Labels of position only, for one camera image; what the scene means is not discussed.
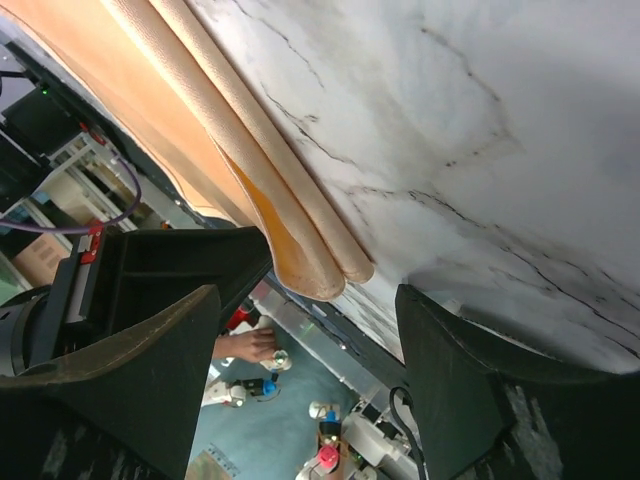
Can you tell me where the person hand in background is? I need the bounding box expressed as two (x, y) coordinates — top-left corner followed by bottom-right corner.
(212, 328), (278, 363)

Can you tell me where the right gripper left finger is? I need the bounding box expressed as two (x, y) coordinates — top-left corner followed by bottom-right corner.
(1, 286), (220, 479)

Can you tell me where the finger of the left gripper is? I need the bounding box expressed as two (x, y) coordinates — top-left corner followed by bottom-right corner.
(59, 227), (272, 354)

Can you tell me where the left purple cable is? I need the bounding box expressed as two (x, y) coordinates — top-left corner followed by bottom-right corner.
(0, 149), (144, 236)

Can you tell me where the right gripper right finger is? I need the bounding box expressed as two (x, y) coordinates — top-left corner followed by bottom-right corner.
(395, 284), (639, 479)

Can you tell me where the orange cloth napkin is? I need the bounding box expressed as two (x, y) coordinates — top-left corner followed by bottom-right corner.
(1, 1), (374, 301)

